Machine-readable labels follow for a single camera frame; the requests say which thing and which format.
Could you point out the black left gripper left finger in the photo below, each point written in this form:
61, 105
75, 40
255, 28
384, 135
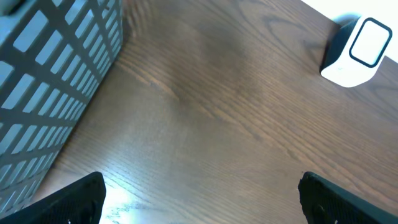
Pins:
80, 202

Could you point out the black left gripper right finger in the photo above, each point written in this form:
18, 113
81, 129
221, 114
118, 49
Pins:
323, 201

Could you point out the white barcode scanner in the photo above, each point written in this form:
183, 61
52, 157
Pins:
356, 51

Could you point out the grey plastic mesh basket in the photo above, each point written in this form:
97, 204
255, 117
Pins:
54, 56

